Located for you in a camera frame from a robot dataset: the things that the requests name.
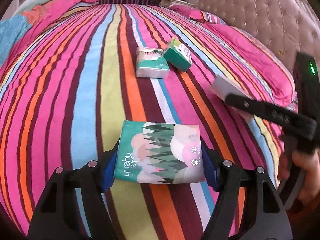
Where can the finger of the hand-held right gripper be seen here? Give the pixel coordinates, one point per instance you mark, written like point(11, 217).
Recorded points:
point(270, 112)

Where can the small forest print tissue pack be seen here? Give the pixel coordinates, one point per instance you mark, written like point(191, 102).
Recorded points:
point(151, 63)

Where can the teal green small box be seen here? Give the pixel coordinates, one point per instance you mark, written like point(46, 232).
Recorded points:
point(178, 55)

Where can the striped pillow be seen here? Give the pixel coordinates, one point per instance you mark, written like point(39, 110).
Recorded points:
point(200, 13)

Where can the person's right hand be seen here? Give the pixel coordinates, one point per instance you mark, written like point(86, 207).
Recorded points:
point(311, 175)

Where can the large forest print tissue pack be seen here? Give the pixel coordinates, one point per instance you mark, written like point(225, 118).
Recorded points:
point(160, 152)

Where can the small light grey box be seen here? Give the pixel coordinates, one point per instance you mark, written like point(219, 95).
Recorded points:
point(226, 87)

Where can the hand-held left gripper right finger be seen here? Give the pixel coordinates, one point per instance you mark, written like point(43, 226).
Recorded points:
point(211, 173)

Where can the tufted beige headboard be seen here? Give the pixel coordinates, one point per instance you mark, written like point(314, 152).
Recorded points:
point(250, 5)

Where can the blue patterned blanket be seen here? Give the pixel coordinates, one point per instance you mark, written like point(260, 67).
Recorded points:
point(12, 33)

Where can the pink pillow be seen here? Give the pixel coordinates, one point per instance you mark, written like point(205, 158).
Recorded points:
point(250, 55)

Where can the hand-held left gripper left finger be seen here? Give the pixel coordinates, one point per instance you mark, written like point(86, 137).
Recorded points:
point(108, 173)

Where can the striped bed sheet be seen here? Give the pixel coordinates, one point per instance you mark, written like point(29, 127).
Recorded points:
point(75, 105)

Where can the pink orange quilt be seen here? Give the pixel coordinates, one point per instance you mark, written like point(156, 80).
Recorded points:
point(62, 5)

